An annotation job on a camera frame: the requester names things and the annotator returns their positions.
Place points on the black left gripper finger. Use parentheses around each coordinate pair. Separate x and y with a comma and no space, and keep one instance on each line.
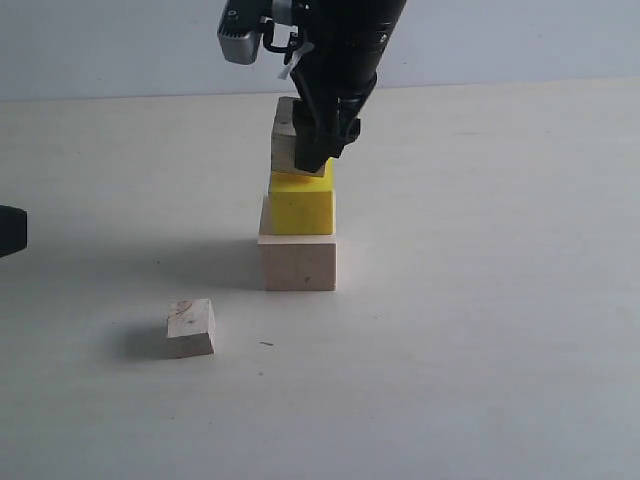
(13,230)

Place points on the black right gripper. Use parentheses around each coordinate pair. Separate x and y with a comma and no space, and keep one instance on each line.
(337,76)

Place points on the medium wooden cube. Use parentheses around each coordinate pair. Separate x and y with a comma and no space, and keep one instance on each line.
(283,140)

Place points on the yellow cube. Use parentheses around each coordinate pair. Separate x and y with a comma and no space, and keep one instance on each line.
(301,204)

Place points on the large pale wooden cube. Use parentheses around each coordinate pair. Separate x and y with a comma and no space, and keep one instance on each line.
(295,262)

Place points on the small wooden cube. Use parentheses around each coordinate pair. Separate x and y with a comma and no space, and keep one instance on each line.
(191,328)

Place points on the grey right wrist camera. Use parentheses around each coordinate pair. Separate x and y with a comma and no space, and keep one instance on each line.
(239,31)

